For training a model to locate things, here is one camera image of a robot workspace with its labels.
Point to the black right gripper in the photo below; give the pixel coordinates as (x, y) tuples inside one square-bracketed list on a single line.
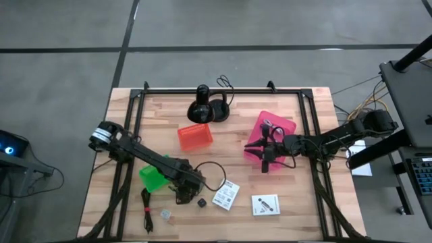
[(274, 150)]

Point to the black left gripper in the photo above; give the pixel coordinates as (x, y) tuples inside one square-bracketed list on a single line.
[(187, 185)]

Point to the black charger plug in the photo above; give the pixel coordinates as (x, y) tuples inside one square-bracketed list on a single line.
[(202, 202)]

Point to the white box with barcode labels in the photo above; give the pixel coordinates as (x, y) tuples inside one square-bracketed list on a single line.
[(227, 195)]

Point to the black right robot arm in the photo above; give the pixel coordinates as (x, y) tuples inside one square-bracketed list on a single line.
[(341, 135)]

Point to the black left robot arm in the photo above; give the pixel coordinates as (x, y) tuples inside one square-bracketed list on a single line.
[(152, 160)]

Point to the pink plastic bin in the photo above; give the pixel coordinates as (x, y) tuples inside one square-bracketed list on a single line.
[(253, 131)]

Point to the green plastic basket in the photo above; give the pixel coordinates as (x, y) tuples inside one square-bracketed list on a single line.
[(150, 179)]

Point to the orange plastic basket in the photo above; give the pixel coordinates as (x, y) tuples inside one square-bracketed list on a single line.
[(195, 137)]

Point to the white box with product picture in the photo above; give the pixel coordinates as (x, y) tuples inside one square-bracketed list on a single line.
[(265, 204)]

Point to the black desk lamp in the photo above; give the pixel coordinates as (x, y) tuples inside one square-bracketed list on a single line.
[(202, 111)]

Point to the white paper sheet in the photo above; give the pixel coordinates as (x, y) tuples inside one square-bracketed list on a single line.
[(362, 168)]

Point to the dark grey side desk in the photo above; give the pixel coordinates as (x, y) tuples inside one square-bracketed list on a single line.
[(411, 101)]

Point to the grey metal side table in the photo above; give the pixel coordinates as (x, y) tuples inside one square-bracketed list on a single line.
[(27, 164)]

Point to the black keyboard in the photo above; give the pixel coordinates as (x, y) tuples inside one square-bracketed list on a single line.
[(423, 175)]

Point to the black stand pole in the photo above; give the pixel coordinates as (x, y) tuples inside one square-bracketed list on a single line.
[(411, 55)]

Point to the black computer with blue light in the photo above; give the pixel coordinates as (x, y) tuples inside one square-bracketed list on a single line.
[(10, 148)]

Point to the black aluminium table frame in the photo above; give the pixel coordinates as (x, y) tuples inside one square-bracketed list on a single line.
[(253, 91)]

